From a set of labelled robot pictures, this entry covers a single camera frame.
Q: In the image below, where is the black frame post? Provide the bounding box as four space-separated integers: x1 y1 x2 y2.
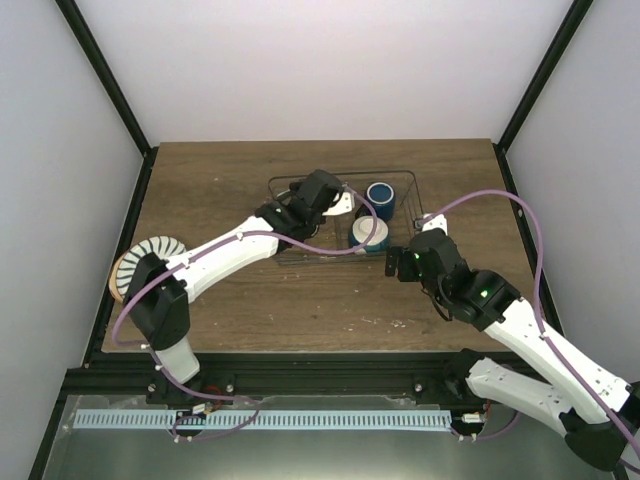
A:
497 0 596 149
54 0 153 156

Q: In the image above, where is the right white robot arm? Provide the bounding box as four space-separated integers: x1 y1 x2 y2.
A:
385 228 639 471

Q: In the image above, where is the black left frame post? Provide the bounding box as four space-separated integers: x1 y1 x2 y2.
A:
54 0 153 156

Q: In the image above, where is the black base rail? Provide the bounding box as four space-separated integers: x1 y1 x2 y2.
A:
60 353 482 407

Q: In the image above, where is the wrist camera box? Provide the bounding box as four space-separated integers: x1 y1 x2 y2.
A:
323 189 355 217
417 213 448 235

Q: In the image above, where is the black right frame post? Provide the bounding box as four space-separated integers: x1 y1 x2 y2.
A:
497 0 596 149

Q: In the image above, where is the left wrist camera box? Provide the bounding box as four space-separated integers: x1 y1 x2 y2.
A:
323 189 355 217

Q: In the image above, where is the blue ceramic mug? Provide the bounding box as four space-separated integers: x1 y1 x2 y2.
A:
364 182 396 223

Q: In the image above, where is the striped white blue plate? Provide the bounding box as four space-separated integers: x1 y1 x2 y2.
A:
117 234 187 301

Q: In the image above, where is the purple cable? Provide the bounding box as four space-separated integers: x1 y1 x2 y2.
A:
112 187 381 444
419 189 640 474

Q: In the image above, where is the round wooden plate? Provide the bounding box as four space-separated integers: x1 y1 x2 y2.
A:
108 255 124 304

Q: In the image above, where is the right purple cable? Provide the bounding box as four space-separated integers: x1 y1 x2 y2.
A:
419 189 640 474

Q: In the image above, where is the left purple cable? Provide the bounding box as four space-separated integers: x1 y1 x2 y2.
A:
112 187 381 444

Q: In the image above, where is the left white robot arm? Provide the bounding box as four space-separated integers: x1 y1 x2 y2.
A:
123 170 355 404

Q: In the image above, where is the light blue slotted cable duct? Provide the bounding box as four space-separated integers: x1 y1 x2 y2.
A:
73 409 451 432

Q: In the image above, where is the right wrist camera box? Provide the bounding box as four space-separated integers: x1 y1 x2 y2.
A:
417 213 448 235

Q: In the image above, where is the grey wire dish rack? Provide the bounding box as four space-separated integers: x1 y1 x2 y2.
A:
275 170 424 267

